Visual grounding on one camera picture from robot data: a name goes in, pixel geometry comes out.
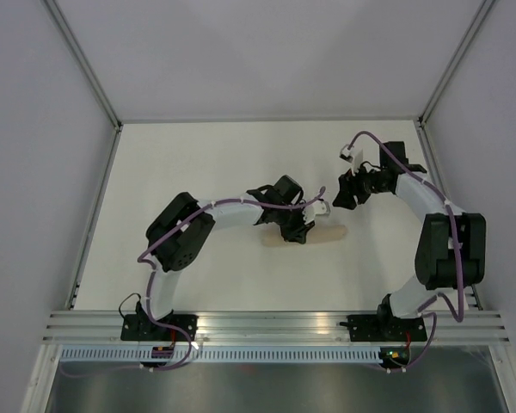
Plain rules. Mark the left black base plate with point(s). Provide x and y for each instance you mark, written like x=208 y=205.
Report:
x=175 y=327

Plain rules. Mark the white slotted cable duct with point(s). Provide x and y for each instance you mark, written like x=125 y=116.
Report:
x=224 y=354

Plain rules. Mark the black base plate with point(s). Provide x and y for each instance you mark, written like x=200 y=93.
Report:
x=175 y=327
x=370 y=328

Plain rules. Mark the beige cloth napkin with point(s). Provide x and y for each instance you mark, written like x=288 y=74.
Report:
x=317 y=235

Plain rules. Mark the left aluminium frame post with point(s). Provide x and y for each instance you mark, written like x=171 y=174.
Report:
x=68 y=36

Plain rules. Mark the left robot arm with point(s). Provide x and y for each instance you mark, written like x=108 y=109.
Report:
x=179 y=233

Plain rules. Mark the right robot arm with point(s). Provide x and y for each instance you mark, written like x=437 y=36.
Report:
x=450 y=255

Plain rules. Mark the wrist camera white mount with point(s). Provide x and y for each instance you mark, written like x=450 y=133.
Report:
x=353 y=157
x=319 y=208

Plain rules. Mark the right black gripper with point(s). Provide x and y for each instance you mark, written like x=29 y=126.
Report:
x=348 y=188

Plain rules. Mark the aluminium front rail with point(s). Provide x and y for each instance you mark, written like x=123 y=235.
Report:
x=284 y=328

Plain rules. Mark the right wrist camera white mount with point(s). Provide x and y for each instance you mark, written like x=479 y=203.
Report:
x=353 y=157

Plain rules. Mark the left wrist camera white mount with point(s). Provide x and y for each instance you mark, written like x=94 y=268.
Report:
x=319 y=208

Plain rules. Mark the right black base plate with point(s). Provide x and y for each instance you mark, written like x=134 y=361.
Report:
x=370 y=328

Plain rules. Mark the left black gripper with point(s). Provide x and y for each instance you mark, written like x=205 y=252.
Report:
x=297 y=234

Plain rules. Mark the aluminium frame post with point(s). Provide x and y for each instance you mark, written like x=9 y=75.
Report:
x=68 y=36
x=480 y=17

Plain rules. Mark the right aluminium frame post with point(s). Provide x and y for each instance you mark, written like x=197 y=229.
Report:
x=480 y=17

